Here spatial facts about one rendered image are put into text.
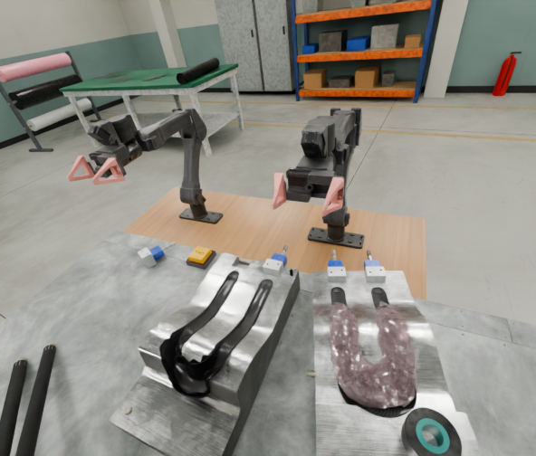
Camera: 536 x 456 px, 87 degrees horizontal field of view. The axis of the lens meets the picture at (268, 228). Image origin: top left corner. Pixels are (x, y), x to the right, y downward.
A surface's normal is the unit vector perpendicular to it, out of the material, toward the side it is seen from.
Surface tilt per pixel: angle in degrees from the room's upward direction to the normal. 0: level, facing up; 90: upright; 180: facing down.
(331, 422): 0
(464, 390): 0
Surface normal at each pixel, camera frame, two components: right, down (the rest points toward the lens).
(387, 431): -0.12, -0.78
